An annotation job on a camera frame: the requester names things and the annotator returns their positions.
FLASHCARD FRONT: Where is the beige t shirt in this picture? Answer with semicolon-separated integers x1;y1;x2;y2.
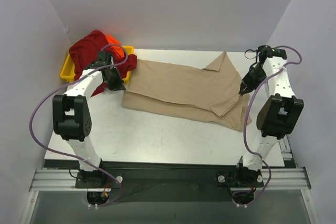
121;52;251;132

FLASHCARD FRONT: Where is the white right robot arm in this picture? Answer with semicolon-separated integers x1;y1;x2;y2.
232;45;304;186

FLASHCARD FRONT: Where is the aluminium frame rail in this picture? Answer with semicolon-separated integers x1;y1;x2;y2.
30;168;311;191

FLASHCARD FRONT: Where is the dark red t shirt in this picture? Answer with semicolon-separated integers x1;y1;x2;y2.
69;30;137;96

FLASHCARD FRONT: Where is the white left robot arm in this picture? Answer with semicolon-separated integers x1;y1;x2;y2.
52;51;125;188

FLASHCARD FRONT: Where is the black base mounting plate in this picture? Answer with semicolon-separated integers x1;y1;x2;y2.
72;163;264;206

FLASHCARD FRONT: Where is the orange t shirt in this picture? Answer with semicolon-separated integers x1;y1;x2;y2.
104;34;124;60

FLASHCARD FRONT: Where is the yellow plastic bin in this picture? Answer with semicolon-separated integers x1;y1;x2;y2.
59;46;134;84

